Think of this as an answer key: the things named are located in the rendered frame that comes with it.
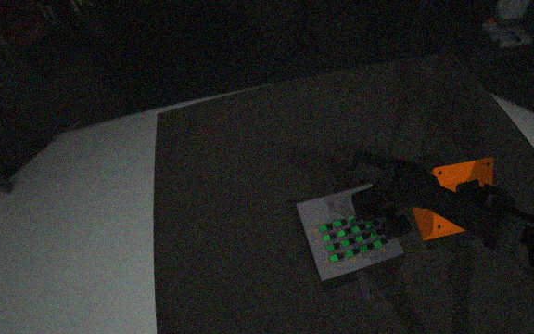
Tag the grey switch panel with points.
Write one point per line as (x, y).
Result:
(340, 242)

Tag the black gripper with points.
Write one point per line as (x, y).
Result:
(394, 226)

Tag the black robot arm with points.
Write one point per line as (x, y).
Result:
(486, 212)

